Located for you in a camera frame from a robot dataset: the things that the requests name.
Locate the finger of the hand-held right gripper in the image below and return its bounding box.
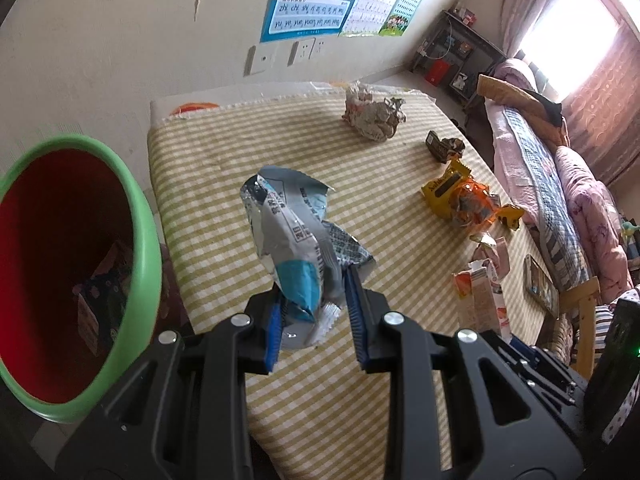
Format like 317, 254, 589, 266
500, 337, 588, 411

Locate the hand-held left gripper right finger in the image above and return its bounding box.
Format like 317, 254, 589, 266
344, 265, 586, 480

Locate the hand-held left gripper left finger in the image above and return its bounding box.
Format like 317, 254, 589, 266
55, 292, 287, 480

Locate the silver and blue snack bag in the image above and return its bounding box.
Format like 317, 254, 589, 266
240, 165, 377, 351

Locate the yellow snack box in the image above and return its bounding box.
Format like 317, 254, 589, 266
421, 157, 474, 221

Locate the orange wrapper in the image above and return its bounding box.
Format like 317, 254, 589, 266
450, 179, 504, 235

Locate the black gold wrapper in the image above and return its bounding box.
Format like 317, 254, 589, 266
425, 130, 466, 164

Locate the printed paper ball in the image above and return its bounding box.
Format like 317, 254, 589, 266
342, 82, 407, 144

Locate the green bin with red inside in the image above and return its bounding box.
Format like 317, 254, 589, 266
0, 135, 164, 424

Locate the orange and white carton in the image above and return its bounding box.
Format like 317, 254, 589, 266
452, 260, 512, 344

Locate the green plush toy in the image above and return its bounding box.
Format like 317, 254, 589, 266
619, 215, 640, 247

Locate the pale pink small wrapper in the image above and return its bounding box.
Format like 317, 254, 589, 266
472, 234, 512, 281

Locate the pink floral quilt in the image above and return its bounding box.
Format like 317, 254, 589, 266
554, 145, 637, 304

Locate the blue plaid quilt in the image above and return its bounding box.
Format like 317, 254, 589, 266
499, 107, 597, 292

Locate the yellow checked mat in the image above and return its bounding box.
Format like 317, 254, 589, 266
147, 87, 568, 480

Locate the pink bed sheet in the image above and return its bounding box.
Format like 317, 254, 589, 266
484, 100, 552, 242

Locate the pink patterned curtain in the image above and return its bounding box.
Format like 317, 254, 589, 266
562, 22, 640, 192

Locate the black cloth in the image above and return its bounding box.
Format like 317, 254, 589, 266
524, 87, 564, 129

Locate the red box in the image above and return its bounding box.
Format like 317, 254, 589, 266
424, 57, 451, 86

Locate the folded pink quilt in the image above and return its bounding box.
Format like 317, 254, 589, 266
492, 57, 544, 107

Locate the dark shelf unit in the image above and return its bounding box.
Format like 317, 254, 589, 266
409, 9, 509, 112

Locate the bright window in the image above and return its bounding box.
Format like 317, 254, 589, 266
515, 0, 627, 104

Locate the pale pink curtain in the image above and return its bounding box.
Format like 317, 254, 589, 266
500, 0, 568, 61

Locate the wooden frame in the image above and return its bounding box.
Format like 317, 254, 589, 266
557, 275, 601, 382

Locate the grey wall plate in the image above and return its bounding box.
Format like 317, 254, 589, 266
244, 44, 276, 77

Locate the blue letter wall poster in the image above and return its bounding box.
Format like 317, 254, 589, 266
259, 0, 374, 44

